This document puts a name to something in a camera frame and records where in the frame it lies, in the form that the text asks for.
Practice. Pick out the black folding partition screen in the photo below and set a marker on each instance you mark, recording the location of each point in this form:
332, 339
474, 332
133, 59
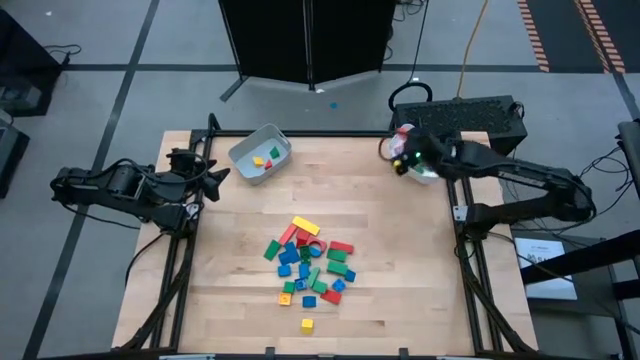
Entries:
270, 40

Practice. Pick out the black floor equipment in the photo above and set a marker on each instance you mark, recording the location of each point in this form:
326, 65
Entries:
10, 155
25, 65
631, 150

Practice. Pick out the red rectangular block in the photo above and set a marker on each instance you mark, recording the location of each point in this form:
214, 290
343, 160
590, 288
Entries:
341, 247

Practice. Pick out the small green block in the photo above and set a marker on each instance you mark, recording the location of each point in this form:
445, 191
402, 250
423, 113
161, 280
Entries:
274, 152

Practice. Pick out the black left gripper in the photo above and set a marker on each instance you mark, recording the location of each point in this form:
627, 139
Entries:
192, 180

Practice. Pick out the blue semicircle block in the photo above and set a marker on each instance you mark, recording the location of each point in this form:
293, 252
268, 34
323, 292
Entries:
315, 252

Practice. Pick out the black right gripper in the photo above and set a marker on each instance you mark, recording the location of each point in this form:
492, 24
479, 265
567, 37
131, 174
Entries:
437, 155

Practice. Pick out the green rounded-corner block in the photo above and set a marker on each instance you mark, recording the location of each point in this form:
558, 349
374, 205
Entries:
289, 287

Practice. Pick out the white paper sheet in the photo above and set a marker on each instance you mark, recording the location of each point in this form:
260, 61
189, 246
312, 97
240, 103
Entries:
545, 270

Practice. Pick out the blue rectangular block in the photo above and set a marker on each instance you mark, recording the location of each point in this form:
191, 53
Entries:
303, 271

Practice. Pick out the blue square block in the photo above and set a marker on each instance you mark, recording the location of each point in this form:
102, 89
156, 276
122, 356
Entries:
284, 271

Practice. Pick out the green rectangular block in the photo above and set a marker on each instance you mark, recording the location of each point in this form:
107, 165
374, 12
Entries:
337, 255
272, 250
337, 268

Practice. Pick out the yellow sloped block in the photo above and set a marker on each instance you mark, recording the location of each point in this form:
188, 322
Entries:
307, 326

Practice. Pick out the large blue block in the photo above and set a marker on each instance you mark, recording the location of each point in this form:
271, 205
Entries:
289, 256

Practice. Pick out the small red block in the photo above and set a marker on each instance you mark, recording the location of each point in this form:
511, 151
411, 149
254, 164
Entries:
268, 165

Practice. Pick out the dark green studded plate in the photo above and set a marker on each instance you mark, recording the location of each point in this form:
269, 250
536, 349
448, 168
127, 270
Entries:
305, 255

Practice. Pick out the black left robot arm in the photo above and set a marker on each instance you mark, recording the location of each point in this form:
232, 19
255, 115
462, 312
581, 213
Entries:
125, 185

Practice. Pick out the black mat with orange stripes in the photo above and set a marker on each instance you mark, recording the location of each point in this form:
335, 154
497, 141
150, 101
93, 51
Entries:
627, 20
560, 30

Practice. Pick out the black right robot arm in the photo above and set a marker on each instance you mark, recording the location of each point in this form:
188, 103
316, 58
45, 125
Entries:
525, 177

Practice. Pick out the black perforated metal box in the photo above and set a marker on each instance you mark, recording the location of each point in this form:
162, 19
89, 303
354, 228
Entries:
465, 117

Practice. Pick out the red cube block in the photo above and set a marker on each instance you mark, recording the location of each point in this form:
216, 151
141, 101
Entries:
302, 237

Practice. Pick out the red arch block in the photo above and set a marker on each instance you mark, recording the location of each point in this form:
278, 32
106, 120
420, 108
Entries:
320, 241

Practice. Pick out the grey plastic bin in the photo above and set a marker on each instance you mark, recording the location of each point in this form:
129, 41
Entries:
245, 155

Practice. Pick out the small yellow cube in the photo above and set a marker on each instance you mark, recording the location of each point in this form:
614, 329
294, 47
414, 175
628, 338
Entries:
258, 161

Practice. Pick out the white plastic bin with label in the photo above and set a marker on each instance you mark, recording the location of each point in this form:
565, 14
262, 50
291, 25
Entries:
422, 178

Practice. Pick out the long yellow block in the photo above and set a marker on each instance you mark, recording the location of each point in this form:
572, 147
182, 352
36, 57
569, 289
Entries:
306, 226

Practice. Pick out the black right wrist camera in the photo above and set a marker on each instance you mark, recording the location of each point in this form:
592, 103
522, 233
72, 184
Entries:
412, 157

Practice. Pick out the long red block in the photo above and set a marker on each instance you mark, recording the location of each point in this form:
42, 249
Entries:
287, 234

